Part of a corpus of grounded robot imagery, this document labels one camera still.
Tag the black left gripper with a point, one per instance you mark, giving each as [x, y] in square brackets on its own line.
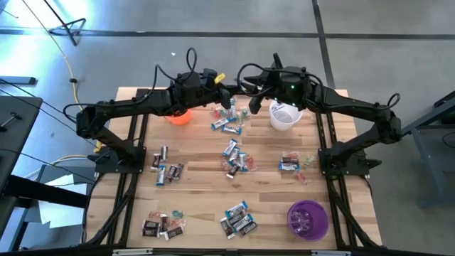
[211, 90]

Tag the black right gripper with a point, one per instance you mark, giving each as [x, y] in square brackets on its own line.
[270, 94]

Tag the teal clear-wrapped candy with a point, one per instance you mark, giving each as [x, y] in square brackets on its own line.
[224, 113]
[177, 214]

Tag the green clear-wrapped candy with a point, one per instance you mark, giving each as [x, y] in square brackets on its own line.
[309, 160]
[243, 114]

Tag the red clear-wrapped candy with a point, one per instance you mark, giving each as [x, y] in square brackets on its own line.
[301, 177]
[217, 113]
[251, 163]
[291, 154]

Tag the white jack-o-lantern bucket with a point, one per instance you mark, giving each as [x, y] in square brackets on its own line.
[286, 121]

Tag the orange clear-wrapped candy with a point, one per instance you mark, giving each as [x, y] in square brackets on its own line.
[225, 165]
[155, 214]
[177, 223]

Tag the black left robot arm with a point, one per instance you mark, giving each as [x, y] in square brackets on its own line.
[142, 101]

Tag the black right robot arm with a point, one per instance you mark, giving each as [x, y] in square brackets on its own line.
[355, 105]

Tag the silver blue-end candy packet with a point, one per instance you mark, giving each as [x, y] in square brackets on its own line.
[237, 216]

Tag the yellow tag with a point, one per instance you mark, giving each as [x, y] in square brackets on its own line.
[220, 78]

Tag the orange plastic bucket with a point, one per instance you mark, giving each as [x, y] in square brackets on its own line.
[179, 119]

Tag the purple plastic bowl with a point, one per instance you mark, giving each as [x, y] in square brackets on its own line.
[316, 227]

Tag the grey metal table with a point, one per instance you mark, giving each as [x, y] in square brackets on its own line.
[423, 121]

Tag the black tripod stand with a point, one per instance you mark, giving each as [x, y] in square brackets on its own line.
[69, 36]

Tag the white paper sheet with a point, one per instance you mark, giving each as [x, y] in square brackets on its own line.
[71, 181]
[62, 215]

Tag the black table beam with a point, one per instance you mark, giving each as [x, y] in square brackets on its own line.
[42, 192]

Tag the dark grey floor bar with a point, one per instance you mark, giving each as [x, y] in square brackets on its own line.
[17, 80]

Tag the black side table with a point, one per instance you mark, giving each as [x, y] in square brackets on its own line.
[17, 142]

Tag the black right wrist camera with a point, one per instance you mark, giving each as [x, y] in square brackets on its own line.
[259, 79]

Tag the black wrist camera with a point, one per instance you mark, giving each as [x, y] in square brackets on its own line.
[209, 73]
[259, 79]

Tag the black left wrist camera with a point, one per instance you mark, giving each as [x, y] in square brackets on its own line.
[209, 73]

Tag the black aluminium table frame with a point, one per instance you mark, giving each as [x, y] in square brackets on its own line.
[195, 253]

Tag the silver metal bracket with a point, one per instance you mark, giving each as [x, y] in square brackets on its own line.
[131, 252]
[330, 253]

